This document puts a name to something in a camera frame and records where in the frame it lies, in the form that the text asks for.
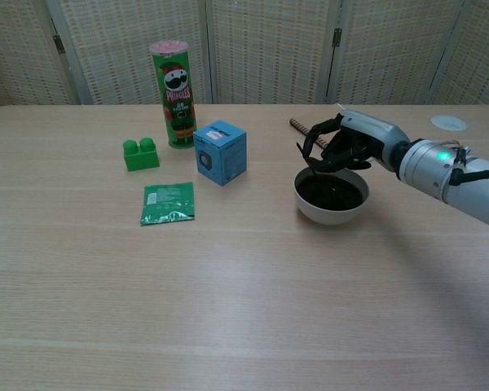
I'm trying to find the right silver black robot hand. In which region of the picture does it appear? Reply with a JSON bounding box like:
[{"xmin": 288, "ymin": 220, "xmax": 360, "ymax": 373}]
[{"xmin": 303, "ymin": 110, "xmax": 412, "ymax": 174}]

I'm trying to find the black plastic spoon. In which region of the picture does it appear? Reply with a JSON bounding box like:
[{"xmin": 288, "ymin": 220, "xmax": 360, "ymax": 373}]
[{"xmin": 295, "ymin": 141, "xmax": 318, "ymax": 178}]

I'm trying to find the cup of black coffee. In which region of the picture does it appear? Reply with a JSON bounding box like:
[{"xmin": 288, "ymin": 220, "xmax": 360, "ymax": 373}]
[{"xmin": 294, "ymin": 167, "xmax": 370, "ymax": 226}]

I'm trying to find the white round table grommet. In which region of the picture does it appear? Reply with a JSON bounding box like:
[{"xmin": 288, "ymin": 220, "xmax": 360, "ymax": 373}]
[{"xmin": 430, "ymin": 114, "xmax": 468, "ymax": 132}]

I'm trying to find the blue cardboard box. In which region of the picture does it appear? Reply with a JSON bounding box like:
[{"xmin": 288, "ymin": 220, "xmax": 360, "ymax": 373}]
[{"xmin": 192, "ymin": 119, "xmax": 248, "ymax": 187}]

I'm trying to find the green Pringles can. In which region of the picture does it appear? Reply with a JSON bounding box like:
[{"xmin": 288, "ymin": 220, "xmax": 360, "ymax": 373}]
[{"xmin": 148, "ymin": 39, "xmax": 196, "ymax": 151}]

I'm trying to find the green foil sachet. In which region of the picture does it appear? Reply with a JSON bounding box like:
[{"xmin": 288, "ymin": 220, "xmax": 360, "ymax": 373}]
[{"xmin": 139, "ymin": 182, "xmax": 196, "ymax": 226}]

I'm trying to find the green building block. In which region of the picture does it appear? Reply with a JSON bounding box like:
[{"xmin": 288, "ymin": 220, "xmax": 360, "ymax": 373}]
[{"xmin": 122, "ymin": 137, "xmax": 161, "ymax": 173}]

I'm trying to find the woven folding screen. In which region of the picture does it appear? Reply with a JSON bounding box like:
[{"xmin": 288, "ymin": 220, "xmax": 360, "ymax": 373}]
[{"xmin": 0, "ymin": 0, "xmax": 489, "ymax": 113}]

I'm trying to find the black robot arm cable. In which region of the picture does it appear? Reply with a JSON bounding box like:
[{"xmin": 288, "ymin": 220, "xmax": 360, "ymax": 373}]
[{"xmin": 447, "ymin": 146, "xmax": 489, "ymax": 187}]

